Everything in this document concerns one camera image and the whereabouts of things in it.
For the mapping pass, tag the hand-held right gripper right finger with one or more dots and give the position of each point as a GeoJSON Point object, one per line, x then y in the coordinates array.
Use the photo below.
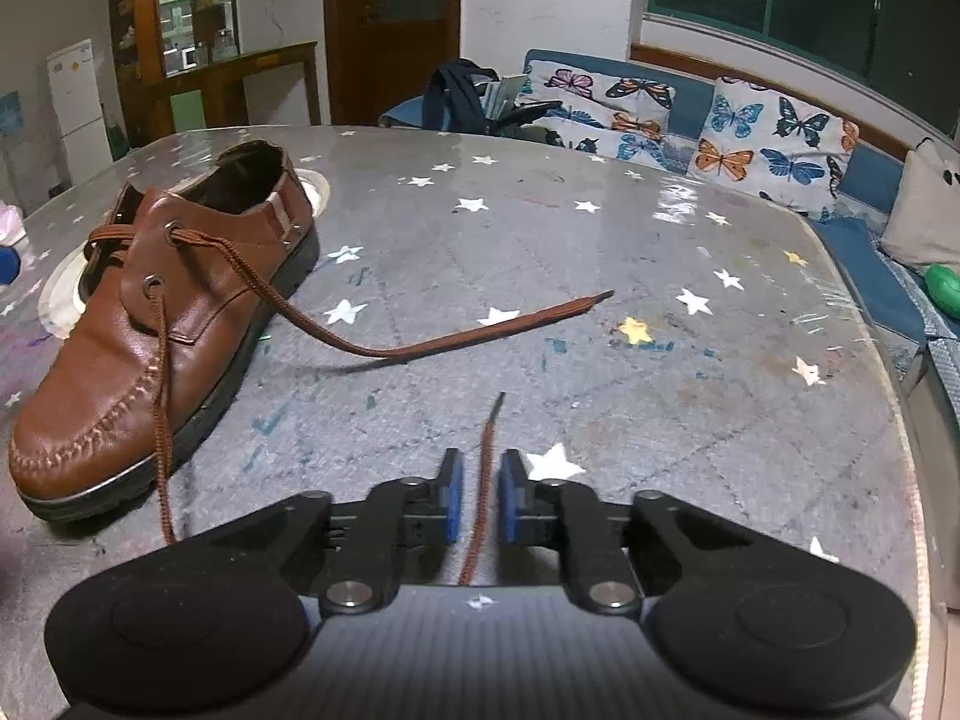
{"type": "Point", "coordinates": [512, 495]}

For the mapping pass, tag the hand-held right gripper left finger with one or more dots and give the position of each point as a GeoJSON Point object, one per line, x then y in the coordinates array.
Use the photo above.
{"type": "Point", "coordinates": [450, 495]}

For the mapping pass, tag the brown shoelace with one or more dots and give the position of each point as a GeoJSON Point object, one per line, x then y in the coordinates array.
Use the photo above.
{"type": "Point", "coordinates": [480, 495]}

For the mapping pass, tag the brown leather shoe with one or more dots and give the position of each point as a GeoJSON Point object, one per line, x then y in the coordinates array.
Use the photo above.
{"type": "Point", "coordinates": [97, 390]}

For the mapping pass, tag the grey star print tablecloth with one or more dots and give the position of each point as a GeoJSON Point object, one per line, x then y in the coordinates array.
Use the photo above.
{"type": "Point", "coordinates": [600, 360]}

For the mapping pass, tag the wide butterfly print cushion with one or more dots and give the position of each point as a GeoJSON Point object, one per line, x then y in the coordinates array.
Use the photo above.
{"type": "Point", "coordinates": [592, 109]}

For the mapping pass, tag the dark blue backpack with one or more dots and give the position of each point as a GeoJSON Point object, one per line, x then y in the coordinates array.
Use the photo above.
{"type": "Point", "coordinates": [457, 97]}

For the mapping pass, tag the stack of books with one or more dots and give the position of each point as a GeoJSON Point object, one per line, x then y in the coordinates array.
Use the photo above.
{"type": "Point", "coordinates": [506, 94]}

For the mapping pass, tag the square butterfly print cushion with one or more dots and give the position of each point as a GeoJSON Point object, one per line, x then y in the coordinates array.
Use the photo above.
{"type": "Point", "coordinates": [772, 142]}

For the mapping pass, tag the brown wooden door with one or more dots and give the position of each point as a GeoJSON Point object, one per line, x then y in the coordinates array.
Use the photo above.
{"type": "Point", "coordinates": [390, 52]}

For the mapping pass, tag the wooden console table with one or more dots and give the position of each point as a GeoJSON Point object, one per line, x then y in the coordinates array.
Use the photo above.
{"type": "Point", "coordinates": [240, 67]}

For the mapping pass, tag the blue sofa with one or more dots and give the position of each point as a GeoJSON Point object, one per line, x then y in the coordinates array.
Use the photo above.
{"type": "Point", "coordinates": [870, 180]}

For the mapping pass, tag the green plastic bowl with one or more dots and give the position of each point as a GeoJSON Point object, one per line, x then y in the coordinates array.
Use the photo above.
{"type": "Point", "coordinates": [945, 289]}

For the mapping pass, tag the blue round object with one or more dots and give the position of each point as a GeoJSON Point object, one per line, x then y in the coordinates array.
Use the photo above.
{"type": "Point", "coordinates": [7, 266]}

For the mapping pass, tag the plain beige pillow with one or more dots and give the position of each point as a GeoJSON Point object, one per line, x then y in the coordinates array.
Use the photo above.
{"type": "Point", "coordinates": [926, 217]}

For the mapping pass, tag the pink cloth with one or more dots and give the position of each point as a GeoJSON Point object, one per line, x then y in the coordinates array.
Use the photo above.
{"type": "Point", "coordinates": [9, 221]}

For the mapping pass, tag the white refrigerator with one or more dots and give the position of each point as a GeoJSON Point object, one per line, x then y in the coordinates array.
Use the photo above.
{"type": "Point", "coordinates": [75, 112]}

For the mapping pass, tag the panda plush toy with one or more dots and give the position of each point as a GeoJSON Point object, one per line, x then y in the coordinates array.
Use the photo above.
{"type": "Point", "coordinates": [951, 176]}

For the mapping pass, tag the wooden display cabinet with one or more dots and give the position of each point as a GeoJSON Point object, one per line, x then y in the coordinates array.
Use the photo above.
{"type": "Point", "coordinates": [139, 37]}

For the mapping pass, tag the green framed window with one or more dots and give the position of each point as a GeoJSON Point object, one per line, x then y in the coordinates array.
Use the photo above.
{"type": "Point", "coordinates": [787, 0]}

